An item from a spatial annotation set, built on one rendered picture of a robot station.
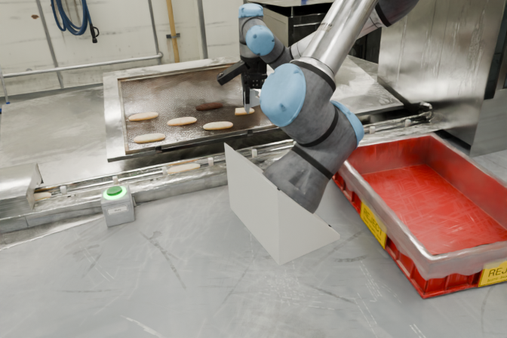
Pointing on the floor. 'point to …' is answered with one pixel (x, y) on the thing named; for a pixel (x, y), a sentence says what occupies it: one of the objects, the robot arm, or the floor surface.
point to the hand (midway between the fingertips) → (244, 107)
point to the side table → (229, 279)
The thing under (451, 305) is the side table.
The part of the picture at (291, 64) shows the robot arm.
